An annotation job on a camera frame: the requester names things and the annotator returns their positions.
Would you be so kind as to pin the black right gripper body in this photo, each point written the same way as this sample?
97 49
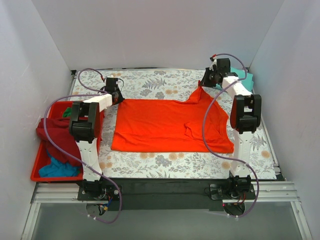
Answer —
206 79

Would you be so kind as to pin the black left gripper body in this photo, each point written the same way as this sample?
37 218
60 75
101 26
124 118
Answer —
118 97

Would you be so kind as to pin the orange t shirt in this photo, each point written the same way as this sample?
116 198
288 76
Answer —
159 125

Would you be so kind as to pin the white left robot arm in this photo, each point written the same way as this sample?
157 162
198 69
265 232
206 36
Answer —
85 126

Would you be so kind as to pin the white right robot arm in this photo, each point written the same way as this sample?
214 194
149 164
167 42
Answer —
245 115

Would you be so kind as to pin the green t shirt in bin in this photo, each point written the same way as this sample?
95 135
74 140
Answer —
67 113

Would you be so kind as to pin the red plastic bin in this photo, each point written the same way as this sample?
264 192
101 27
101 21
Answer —
42 158

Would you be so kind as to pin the dark red t shirt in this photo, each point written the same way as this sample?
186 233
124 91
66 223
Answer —
58 130

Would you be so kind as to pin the blue t shirt in bin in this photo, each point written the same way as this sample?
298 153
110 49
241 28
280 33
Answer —
57 169

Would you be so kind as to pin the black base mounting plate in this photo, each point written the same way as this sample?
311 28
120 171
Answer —
167 194

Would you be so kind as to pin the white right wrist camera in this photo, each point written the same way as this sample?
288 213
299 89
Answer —
213 60

